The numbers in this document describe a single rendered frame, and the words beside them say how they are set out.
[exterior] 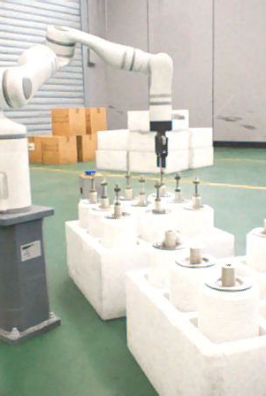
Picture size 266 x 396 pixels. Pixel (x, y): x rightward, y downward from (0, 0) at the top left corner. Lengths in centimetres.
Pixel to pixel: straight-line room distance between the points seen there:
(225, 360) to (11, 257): 58
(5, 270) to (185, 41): 660
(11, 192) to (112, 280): 34
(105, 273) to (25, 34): 640
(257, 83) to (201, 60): 99
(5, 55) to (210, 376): 664
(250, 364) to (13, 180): 65
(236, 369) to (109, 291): 55
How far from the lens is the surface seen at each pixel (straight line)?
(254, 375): 76
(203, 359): 71
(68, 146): 511
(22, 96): 109
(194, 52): 737
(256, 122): 682
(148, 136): 409
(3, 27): 719
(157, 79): 149
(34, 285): 115
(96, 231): 133
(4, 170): 110
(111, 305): 123
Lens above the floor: 52
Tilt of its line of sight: 10 degrees down
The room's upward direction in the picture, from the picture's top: 2 degrees counter-clockwise
